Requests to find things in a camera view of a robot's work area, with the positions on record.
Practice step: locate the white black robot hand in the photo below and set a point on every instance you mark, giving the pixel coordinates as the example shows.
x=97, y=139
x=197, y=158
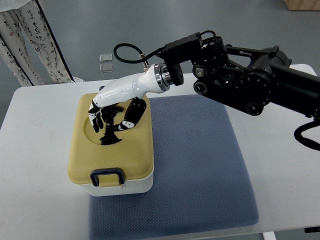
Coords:
x=133, y=87

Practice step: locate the blue textured mat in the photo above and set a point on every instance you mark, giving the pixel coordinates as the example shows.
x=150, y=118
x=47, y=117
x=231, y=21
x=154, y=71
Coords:
x=200, y=179

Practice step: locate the black lid handle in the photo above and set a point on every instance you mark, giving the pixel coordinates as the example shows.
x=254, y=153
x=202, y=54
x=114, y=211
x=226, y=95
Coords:
x=108, y=114

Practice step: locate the yellow storage box lid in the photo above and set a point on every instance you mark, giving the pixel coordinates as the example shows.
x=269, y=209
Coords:
x=82, y=142

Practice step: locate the white storage box base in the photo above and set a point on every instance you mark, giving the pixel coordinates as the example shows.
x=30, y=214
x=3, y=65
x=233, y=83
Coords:
x=125, y=167

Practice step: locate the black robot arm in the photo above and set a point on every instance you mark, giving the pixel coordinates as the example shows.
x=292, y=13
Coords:
x=246, y=79

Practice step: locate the upper metal floor plate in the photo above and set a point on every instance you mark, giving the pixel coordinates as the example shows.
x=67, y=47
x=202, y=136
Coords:
x=105, y=57

